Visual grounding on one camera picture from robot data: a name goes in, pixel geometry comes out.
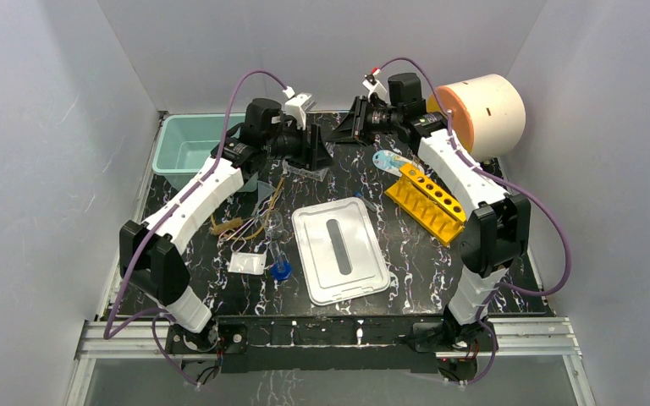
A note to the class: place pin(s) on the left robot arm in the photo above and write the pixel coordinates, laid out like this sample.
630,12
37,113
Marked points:
151,250

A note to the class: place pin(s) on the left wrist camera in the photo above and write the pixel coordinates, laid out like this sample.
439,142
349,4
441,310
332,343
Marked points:
298,105

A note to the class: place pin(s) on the yellow test tube rack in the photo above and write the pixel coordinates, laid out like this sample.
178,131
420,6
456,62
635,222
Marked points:
429,204

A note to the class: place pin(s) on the blue packaged item card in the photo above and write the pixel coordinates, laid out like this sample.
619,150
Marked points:
391,162

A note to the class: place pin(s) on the blue capped clear tube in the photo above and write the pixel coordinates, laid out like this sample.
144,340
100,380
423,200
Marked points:
281,269

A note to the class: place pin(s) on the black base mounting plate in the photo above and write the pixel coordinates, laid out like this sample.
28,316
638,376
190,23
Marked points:
426,344

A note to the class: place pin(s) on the clear plastic funnel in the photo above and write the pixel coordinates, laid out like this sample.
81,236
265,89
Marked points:
265,192

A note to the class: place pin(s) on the clear plastic well plate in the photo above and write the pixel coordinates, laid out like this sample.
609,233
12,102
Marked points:
318,175

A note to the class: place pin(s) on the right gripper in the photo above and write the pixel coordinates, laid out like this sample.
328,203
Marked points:
343,134

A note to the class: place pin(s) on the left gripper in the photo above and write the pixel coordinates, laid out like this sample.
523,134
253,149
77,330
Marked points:
311,149

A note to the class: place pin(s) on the white plastic box lid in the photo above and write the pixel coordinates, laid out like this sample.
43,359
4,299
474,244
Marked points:
339,251

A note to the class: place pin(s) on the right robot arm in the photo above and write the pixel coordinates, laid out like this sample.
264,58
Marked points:
496,230

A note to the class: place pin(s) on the small white plastic bag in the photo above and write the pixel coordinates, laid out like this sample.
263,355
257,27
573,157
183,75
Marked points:
247,263

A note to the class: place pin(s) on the teal plastic bin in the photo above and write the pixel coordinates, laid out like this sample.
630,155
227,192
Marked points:
184,142

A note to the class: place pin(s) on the clear test tube blue cap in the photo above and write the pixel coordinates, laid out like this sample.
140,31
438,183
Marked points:
369,205

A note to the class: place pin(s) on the cylindrical drawer cabinet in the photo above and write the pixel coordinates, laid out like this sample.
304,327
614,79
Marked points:
489,116

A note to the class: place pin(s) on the aluminium frame rail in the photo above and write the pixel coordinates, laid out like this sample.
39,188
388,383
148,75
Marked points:
521,336

